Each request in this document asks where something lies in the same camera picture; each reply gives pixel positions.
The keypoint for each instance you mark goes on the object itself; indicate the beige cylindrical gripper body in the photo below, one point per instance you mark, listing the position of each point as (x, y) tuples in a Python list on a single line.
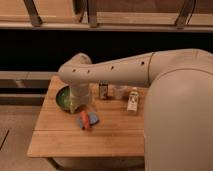
[(79, 95)]

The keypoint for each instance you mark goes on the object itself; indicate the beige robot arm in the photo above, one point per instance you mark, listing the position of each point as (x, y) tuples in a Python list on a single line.
[(178, 107)]

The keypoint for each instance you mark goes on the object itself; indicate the orange and blue eraser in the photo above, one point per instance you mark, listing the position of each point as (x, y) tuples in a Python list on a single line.
[(86, 119)]

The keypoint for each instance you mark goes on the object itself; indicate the green bowl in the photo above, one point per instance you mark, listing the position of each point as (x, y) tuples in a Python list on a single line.
[(63, 99)]

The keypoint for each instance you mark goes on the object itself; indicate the small dark can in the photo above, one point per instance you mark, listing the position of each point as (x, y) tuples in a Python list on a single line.
[(103, 91)]

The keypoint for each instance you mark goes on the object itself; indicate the wooden table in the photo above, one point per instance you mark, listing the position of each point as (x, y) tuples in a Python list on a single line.
[(57, 134)]

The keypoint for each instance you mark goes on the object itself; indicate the white bottle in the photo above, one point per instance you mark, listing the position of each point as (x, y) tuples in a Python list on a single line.
[(133, 100)]

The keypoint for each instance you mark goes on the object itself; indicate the wooden shelf rail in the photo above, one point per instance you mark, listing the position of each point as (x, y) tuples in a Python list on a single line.
[(108, 15)]

